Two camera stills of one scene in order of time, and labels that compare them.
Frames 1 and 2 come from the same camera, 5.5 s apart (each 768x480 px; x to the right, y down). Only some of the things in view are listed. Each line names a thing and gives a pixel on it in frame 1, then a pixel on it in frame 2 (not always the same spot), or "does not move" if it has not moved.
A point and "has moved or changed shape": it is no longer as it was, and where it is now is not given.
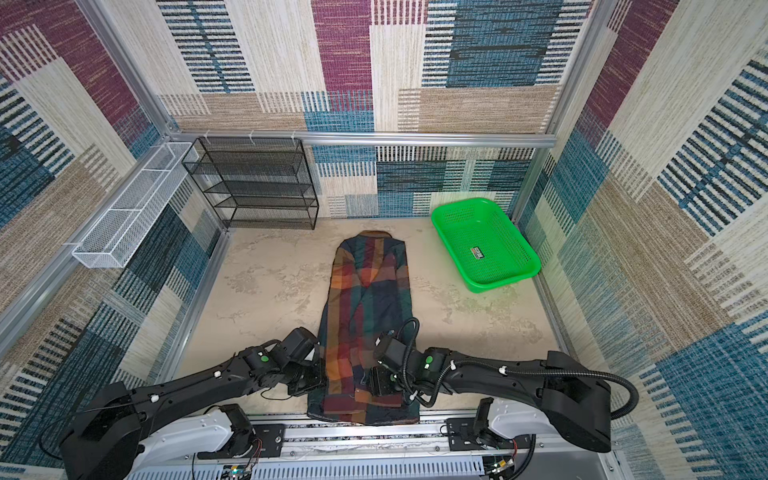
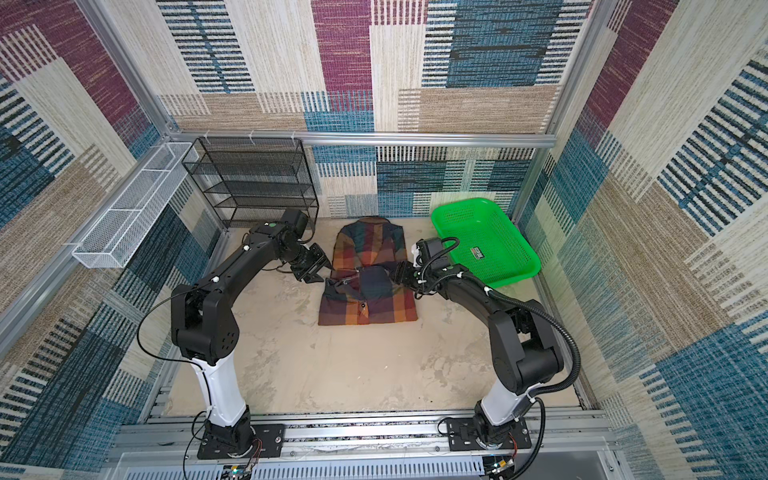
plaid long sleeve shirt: [367, 299] has moved or changed shape
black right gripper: [378, 378] to [404, 269]
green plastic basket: [487, 250] does not move
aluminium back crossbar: [363, 138] does not move
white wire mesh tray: [121, 227] does not move
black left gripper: [320, 379] to [320, 261]
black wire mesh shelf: [256, 182] does not move
